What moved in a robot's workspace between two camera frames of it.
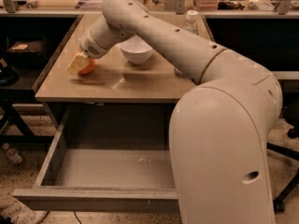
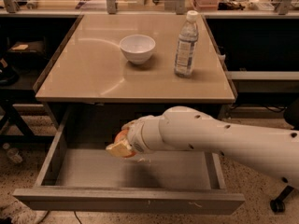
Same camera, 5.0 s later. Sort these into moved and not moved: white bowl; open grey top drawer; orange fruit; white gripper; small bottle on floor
Moved: orange fruit; white gripper
Not moved: white bowl; open grey top drawer; small bottle on floor
